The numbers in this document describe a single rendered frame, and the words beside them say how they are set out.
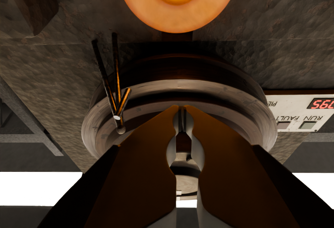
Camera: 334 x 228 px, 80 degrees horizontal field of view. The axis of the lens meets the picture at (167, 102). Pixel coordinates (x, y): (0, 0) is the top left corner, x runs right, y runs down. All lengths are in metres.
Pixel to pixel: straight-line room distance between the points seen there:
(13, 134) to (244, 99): 6.55
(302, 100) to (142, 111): 0.46
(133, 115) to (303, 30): 0.36
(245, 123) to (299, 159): 8.54
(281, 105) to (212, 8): 0.43
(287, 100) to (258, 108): 0.24
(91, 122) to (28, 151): 9.32
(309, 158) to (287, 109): 8.48
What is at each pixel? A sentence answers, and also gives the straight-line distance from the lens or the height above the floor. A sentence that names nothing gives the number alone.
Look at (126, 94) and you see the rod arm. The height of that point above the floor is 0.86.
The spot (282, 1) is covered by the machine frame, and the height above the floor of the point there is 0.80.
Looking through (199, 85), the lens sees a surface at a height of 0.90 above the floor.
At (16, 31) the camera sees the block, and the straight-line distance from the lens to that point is 0.35.
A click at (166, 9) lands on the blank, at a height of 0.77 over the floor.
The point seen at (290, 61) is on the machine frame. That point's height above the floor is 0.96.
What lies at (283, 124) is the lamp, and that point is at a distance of 0.74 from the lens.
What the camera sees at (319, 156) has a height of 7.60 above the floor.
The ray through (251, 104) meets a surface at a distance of 0.41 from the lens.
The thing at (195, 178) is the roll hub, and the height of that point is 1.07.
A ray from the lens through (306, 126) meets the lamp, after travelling 0.79.
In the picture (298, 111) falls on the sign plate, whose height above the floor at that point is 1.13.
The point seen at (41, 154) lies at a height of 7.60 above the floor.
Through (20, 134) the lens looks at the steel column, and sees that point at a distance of 6.60.
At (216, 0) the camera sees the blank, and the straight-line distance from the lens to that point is 0.30.
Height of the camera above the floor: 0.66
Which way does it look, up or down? 48 degrees up
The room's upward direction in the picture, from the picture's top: 177 degrees clockwise
